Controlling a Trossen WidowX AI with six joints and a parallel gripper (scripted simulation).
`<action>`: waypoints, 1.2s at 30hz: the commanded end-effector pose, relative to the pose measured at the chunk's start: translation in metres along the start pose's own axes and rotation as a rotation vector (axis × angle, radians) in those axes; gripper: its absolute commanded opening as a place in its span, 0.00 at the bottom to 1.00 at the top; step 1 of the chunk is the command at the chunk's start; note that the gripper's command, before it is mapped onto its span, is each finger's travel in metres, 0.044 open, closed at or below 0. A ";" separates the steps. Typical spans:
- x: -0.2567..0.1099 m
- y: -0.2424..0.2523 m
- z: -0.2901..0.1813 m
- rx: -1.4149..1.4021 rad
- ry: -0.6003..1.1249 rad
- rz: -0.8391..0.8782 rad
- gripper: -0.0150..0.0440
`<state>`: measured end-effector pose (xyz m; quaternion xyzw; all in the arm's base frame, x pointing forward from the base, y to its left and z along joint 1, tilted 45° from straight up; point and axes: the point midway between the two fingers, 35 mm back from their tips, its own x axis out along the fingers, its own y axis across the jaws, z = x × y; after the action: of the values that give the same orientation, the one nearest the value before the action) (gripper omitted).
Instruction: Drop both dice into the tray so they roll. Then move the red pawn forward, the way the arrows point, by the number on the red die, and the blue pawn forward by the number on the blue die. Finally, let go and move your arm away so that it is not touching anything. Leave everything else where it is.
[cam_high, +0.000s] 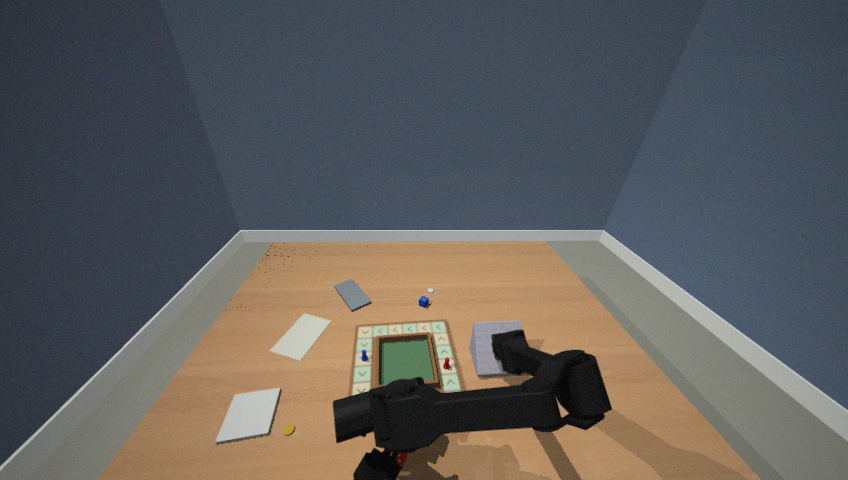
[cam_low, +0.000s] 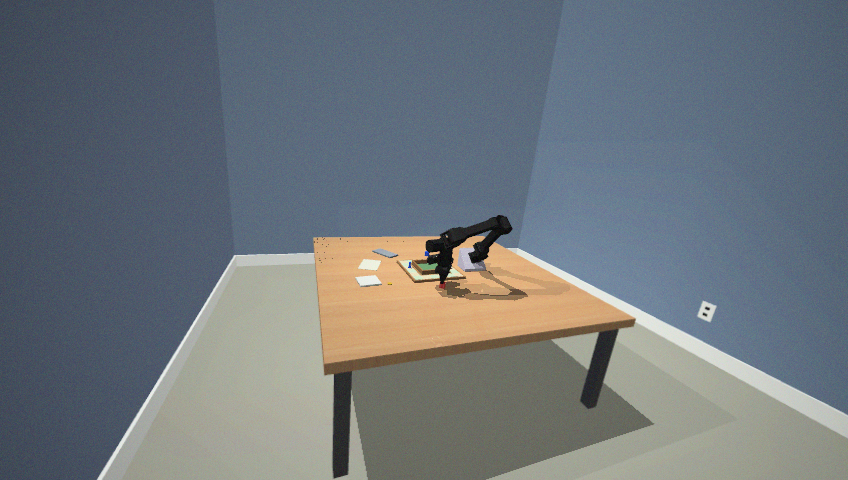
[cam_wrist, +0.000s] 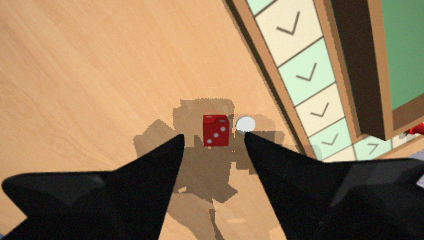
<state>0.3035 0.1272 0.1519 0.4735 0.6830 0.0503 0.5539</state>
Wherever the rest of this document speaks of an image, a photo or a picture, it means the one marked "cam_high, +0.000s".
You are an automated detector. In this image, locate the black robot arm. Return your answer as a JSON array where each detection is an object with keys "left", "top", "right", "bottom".
[{"left": 332, "top": 329, "right": 612, "bottom": 453}]

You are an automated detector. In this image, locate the white flat square tile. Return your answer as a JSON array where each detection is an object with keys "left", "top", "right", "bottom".
[{"left": 216, "top": 388, "right": 281, "bottom": 444}]

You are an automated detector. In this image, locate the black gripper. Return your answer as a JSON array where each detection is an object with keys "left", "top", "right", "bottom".
[{"left": 353, "top": 448, "right": 402, "bottom": 480}]

